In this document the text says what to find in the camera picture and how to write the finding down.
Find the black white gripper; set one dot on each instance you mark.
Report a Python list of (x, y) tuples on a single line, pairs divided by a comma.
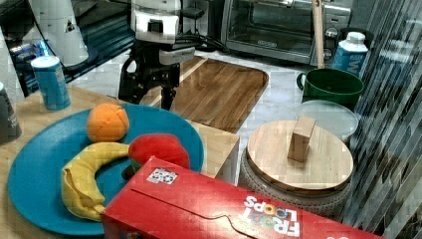
[(151, 65)]

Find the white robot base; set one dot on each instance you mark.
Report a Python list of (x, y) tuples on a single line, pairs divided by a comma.
[(57, 24)]

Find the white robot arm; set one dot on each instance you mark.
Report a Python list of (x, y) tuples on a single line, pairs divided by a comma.
[(156, 21)]

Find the orange plush fruit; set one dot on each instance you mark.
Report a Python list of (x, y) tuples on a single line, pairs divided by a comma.
[(107, 122)]

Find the red plush apple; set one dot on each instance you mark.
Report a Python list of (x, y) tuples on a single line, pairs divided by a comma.
[(164, 146)]

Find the wooden cutting board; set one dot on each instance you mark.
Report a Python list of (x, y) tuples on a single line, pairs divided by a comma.
[(216, 93)]

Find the blue salt shaker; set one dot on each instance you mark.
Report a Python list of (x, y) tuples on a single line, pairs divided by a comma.
[(51, 80)]

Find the red Froot Loops box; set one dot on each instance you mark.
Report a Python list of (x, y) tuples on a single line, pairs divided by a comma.
[(166, 201)]

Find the yellow plush banana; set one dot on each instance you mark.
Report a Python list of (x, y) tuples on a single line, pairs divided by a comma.
[(79, 190)]

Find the silver toaster oven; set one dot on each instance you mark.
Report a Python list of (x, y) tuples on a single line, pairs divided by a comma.
[(283, 29)]

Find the blue plate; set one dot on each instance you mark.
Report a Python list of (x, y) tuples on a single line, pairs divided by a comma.
[(34, 181)]

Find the grey pepper shaker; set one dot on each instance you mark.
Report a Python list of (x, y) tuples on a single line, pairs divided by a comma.
[(9, 125)]

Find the white jar with wooden lid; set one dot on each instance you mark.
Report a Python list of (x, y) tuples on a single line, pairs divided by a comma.
[(320, 183)]

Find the green mug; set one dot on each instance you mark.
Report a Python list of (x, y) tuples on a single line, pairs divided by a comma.
[(330, 85)]

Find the white blue bottle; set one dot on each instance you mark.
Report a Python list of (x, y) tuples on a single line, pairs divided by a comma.
[(350, 53)]

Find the wooden spoon handle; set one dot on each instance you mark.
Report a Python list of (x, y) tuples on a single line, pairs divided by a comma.
[(317, 18)]

